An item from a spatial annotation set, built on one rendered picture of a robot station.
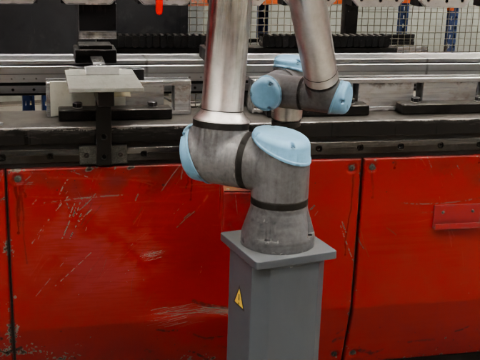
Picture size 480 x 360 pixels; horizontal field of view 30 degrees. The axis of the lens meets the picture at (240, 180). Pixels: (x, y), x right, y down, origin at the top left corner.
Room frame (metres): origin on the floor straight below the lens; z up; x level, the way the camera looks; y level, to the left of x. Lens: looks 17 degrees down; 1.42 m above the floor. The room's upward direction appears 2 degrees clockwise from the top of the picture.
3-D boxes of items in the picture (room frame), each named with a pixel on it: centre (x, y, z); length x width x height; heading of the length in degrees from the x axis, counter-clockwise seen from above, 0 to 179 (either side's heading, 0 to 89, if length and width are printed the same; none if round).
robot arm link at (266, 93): (2.01, -0.08, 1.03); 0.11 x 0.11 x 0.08; 66
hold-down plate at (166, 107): (2.36, 0.34, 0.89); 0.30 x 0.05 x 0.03; 103
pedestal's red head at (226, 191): (2.13, -0.05, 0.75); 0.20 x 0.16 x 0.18; 95
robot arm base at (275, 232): (1.72, -0.08, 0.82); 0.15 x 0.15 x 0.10
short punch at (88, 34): (2.40, 0.39, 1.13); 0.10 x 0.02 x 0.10; 103
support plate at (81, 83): (2.26, 0.36, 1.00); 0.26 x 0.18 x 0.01; 13
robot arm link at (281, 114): (2.11, -0.10, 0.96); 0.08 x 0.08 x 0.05
